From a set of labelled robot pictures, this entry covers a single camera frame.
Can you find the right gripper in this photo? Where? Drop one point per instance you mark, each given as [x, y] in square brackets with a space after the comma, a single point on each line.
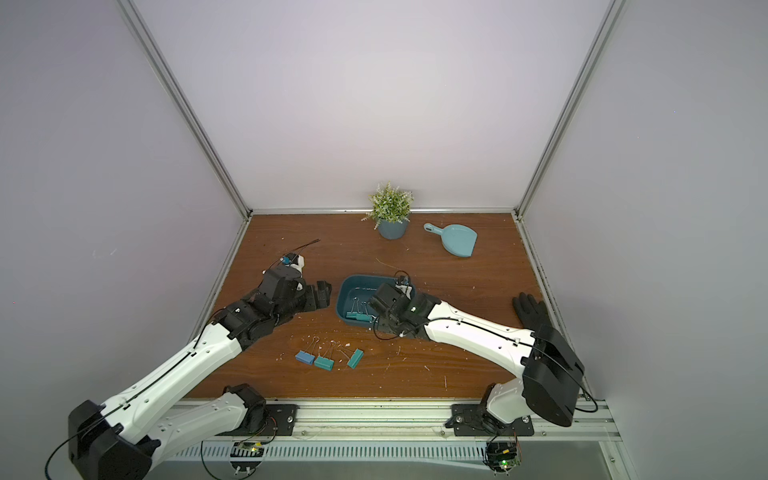
[384, 310]

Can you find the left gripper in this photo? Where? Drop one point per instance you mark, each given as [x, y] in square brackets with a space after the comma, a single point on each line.
[311, 301]

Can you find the teal plastic storage box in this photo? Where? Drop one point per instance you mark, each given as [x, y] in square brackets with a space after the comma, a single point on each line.
[364, 287]

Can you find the teal binder clip two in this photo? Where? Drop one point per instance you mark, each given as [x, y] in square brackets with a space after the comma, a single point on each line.
[353, 356]

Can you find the blue binder clip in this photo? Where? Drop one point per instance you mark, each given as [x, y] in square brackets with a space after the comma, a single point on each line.
[309, 354]

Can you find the teal binder clip one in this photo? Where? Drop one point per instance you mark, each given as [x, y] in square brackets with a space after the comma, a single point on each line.
[324, 359]

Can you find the teal binder clip three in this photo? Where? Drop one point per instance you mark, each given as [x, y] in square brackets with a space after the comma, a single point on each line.
[359, 311]

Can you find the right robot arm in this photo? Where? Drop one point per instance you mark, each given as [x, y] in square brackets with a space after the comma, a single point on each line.
[547, 374]

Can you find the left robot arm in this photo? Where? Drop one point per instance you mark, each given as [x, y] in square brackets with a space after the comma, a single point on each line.
[132, 432]

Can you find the light teal dustpan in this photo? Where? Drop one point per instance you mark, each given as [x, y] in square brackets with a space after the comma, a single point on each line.
[458, 240]

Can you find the small potted green plant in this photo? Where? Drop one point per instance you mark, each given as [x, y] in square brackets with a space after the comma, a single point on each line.
[390, 210]

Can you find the black work glove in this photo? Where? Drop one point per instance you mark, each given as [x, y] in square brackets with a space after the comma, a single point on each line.
[531, 312]

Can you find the right controller board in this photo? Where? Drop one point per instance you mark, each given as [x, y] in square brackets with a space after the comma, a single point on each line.
[502, 457]

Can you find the controller board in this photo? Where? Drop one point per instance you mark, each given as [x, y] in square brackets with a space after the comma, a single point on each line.
[502, 457]
[245, 458]

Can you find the left controller board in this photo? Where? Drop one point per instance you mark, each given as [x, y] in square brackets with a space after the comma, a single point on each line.
[245, 458]

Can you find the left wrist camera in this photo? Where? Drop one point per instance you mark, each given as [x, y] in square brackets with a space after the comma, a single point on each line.
[293, 260]

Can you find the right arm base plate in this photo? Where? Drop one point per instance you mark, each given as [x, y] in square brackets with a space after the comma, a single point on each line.
[471, 420]

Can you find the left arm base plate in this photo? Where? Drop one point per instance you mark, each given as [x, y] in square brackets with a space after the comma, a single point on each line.
[269, 420]

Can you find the aluminium front rail frame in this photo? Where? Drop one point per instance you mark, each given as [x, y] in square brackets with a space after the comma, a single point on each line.
[405, 430]

